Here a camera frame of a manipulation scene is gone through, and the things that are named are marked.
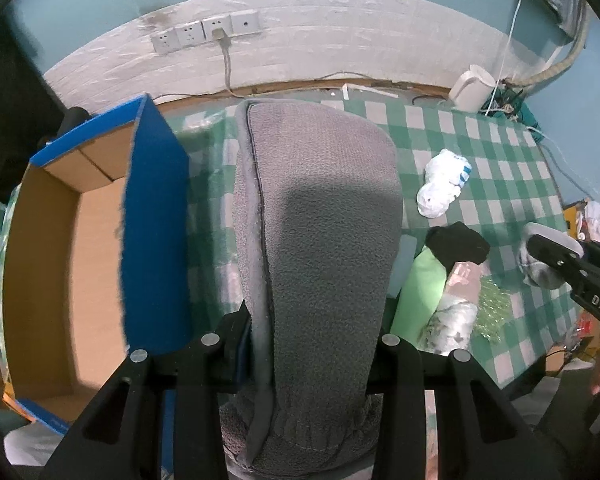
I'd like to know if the black cabinet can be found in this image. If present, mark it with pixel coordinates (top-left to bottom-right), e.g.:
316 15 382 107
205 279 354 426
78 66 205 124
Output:
0 18 66 203

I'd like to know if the white electric kettle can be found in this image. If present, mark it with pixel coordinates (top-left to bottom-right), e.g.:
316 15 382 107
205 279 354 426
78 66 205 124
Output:
449 64 496 113

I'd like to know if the white blue striped cloth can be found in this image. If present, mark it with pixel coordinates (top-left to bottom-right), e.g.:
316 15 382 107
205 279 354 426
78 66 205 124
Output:
416 148 472 219

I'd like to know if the pink silver plastic bundle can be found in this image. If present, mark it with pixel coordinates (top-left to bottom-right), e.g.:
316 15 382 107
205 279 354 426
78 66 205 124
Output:
420 261 481 356

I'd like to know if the green sparkly mesh cloth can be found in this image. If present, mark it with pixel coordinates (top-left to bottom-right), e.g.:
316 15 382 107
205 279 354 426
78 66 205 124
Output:
474 276 512 344

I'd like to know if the green checkered tablecloth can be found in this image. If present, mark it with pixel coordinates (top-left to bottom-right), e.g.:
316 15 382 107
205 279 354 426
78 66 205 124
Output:
164 93 577 386

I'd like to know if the thin white cable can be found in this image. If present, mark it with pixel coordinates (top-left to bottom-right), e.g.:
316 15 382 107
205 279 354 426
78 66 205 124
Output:
482 0 527 116

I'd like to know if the white wall socket strip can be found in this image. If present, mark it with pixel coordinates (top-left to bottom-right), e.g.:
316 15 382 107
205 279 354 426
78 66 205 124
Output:
150 10 263 55

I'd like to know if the grey white sock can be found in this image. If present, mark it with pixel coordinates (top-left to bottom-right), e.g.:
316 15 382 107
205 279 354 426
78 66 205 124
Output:
517 222 584 290

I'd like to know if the grey plug cable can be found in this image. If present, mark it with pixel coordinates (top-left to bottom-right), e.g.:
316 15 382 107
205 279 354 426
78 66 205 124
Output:
211 27 251 100

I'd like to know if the corrugated grey hose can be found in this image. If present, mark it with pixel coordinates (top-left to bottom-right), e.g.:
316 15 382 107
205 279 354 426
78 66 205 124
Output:
504 0 594 89

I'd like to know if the black cloth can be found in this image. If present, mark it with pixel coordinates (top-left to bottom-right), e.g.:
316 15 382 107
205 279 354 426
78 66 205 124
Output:
425 222 490 274

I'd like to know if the blue cardboard box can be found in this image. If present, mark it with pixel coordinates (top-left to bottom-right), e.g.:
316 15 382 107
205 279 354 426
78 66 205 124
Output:
0 96 193 434

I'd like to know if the grey fleece cloth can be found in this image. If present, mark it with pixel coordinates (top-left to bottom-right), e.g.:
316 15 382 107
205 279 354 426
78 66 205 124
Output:
221 100 403 479

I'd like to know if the teal plastic basket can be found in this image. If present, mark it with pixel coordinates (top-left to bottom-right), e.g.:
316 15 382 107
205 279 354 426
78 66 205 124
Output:
484 84 540 130

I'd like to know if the light green cloth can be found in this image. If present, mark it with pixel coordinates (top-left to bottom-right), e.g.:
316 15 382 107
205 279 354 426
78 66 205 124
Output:
390 246 448 347

